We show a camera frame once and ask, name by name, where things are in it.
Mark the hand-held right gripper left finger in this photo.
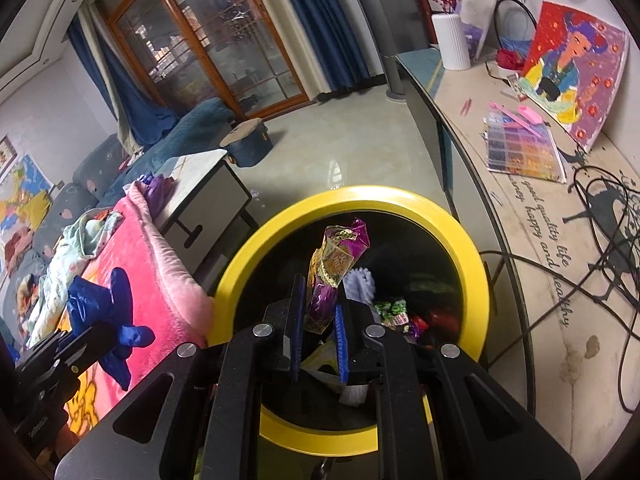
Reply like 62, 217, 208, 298
55, 274, 307, 480

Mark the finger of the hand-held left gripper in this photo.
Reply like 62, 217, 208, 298
67, 349, 111, 382
55, 321, 119, 357

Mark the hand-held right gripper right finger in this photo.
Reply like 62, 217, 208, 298
335, 300, 583, 480

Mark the green printed snack wrapper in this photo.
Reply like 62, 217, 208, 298
374, 299, 410, 331

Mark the white foam net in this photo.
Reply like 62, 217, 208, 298
340, 269, 377, 407

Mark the purple gold foil wrapper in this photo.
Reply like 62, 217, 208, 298
306, 216, 372, 335

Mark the red plastic wrapper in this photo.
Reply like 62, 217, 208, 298
410, 310, 458, 346

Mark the yellow rim trash bin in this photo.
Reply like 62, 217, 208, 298
206, 185, 491, 458

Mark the colourful patterned cloth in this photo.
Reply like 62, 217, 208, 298
12, 272, 46, 321

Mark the light green quilt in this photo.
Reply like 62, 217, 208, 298
25, 208, 123, 336

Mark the pink printed blanket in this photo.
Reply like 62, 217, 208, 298
20, 192, 216, 441

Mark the pile of clothes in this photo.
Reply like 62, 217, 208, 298
5, 227, 36, 261

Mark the yellow pillow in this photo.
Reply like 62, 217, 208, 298
10, 195, 53, 231

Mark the purple cloth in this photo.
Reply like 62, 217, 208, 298
140, 174, 176, 216

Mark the country map poster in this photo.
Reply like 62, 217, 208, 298
0, 156, 53, 206

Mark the white top coffee table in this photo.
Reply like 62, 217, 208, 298
152, 149, 261, 281

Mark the round dark blue stool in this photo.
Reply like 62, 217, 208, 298
221, 118, 273, 168

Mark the glass top tv cabinet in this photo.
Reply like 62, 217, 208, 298
395, 50, 640, 451

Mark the beige deer print mat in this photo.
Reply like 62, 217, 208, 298
435, 60, 640, 436

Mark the blue patterned sofa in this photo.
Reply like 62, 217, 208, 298
0, 97, 236, 351

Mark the blue curtain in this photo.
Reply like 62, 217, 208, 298
67, 12, 181, 151
267, 0, 373, 101

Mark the clear bead organiser box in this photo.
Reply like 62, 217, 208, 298
484, 114, 567, 184

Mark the pink plastic strip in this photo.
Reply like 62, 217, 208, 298
488, 101, 543, 137

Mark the wooden sliding glass door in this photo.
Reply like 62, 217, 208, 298
95, 0, 311, 121

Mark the grey tower air conditioner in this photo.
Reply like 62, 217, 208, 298
345, 0, 408, 103

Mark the small paint tray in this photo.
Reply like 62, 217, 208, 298
505, 74, 528, 102

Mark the white ribbed vase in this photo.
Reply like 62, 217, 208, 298
431, 12, 472, 71

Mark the red yarn bundle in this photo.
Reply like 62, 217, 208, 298
495, 49, 525, 70

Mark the small white canvas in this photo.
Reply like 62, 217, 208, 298
457, 0, 498, 61

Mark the colourful portrait painting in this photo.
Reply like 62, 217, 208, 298
516, 1, 628, 153

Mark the calligraphy wall poster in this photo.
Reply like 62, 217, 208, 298
0, 135, 18, 178

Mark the tangle of black cables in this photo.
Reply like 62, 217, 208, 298
477, 165, 640, 416

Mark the blue basket with black handle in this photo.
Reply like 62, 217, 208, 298
494, 0, 538, 68

